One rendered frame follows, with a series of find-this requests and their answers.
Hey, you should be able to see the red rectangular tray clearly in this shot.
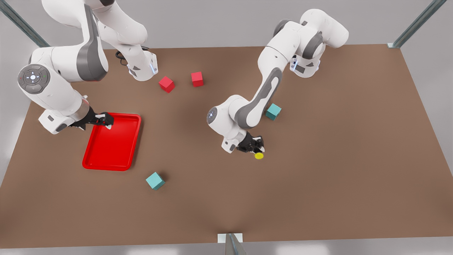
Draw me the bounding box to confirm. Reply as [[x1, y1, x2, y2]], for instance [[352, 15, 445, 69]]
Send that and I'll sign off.
[[82, 112, 142, 171]]

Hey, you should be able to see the teal cube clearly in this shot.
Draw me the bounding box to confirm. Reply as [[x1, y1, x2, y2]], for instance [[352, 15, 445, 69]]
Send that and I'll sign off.
[[145, 172, 166, 191], [265, 103, 282, 121]]

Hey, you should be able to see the black cable loop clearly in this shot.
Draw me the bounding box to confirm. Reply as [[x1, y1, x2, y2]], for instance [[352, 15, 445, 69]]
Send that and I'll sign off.
[[115, 46, 150, 67]]

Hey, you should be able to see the silver frame post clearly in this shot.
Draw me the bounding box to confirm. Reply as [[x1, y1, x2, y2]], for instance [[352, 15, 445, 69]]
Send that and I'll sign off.
[[0, 0, 50, 48], [217, 233, 247, 255], [387, 0, 448, 49]]

